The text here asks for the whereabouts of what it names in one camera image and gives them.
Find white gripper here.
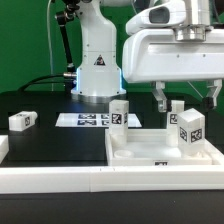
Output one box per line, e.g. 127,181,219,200
122,0,224,112

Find white square table top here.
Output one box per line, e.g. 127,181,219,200
105,129,224,166

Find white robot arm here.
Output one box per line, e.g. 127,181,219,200
63,0,224,112

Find white sheet with markers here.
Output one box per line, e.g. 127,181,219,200
56,113,141,128

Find white U-shaped fence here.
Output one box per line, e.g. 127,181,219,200
0,135,224,194

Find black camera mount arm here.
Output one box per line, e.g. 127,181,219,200
55,0,80,74

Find white thin cable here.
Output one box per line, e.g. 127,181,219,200
46,0,56,92

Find black cables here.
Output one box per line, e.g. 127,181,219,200
18,73,76,93

